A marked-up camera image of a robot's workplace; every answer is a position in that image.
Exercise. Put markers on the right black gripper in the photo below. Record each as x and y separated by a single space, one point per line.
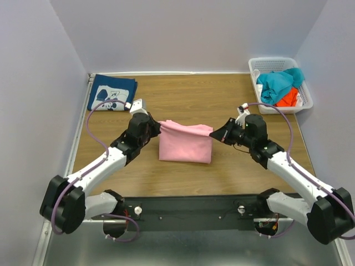
227 132

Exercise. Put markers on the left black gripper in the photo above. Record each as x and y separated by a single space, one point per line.
153 126

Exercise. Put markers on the pink t-shirt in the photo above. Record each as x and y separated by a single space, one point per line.
185 143

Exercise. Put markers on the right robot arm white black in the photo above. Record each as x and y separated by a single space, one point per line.
326 212

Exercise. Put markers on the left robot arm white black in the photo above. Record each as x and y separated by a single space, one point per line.
67 201

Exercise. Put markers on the folded blue printed t-shirt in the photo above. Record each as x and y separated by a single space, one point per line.
111 93

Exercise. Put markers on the white garment in basket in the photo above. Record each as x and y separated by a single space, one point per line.
255 74

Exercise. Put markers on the teal t-shirt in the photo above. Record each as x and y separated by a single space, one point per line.
276 84

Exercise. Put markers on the orange t-shirt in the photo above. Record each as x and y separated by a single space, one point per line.
289 100

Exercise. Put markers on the white plastic basket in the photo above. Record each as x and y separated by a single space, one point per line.
268 64

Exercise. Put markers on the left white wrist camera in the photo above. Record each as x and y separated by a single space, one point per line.
137 106

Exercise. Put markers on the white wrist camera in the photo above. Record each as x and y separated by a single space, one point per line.
137 106
243 111

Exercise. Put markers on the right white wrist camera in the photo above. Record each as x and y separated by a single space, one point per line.
243 111

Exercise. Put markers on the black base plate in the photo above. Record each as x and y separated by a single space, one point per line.
191 213

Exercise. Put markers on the aluminium frame rail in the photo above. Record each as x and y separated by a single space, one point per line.
46 231

